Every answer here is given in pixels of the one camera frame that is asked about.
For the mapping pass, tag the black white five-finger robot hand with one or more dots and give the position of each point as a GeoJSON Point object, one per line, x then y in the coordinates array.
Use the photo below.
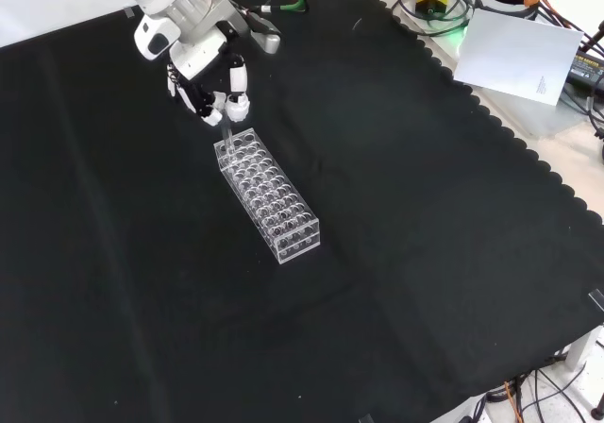
{"type": "Point", "coordinates": [189, 50]}

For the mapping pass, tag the clear glass test tube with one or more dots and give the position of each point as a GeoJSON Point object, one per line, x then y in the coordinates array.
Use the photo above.
{"type": "Point", "coordinates": [227, 135]}

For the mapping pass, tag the clear acrylic test tube rack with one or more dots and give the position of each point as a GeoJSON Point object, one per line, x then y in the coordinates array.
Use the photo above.
{"type": "Point", "coordinates": [269, 196]}

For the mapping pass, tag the grey cloth clamp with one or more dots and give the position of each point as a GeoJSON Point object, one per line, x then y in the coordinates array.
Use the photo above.
{"type": "Point", "coordinates": [129, 12]}
{"type": "Point", "coordinates": [598, 299]}

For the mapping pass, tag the black bench cloth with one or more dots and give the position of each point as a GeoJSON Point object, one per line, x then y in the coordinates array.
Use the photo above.
{"type": "Point", "coordinates": [424, 206]}

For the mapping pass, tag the pale white board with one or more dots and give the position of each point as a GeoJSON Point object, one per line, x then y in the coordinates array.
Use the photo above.
{"type": "Point", "coordinates": [514, 55]}

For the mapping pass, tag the black power adapter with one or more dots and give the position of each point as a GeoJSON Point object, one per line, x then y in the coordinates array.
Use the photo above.
{"type": "Point", "coordinates": [587, 71]}

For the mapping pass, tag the white table leg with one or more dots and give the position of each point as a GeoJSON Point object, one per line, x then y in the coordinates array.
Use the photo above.
{"type": "Point", "coordinates": [582, 347]}

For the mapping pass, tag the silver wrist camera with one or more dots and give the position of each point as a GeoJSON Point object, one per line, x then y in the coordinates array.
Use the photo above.
{"type": "Point", "coordinates": [268, 43]}

